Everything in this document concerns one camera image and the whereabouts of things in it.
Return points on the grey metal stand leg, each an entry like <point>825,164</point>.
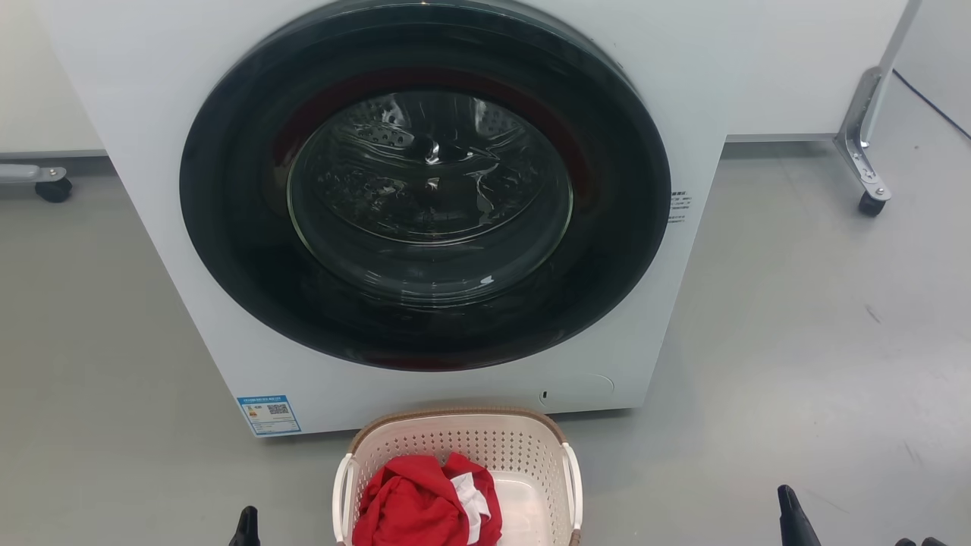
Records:
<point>23,173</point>
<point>861,125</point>

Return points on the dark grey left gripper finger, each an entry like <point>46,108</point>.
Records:
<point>246,531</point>

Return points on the red garment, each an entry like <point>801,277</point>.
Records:
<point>402,512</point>

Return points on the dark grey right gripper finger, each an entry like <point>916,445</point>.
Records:
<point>934,542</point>
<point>796,527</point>

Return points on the cream perforated laundry basket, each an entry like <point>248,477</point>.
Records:
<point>516,447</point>

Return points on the white cloth piece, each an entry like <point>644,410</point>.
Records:
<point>472,504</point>

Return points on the white front-load washing machine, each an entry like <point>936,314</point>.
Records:
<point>136,91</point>

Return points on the black round washer door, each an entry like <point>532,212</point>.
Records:
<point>227,227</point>

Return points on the black caster wheel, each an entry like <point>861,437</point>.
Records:
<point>872,205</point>
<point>54,190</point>

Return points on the blue energy label sticker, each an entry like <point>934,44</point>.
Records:
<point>268,415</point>

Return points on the round filter cover panel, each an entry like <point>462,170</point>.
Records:
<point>580,390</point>

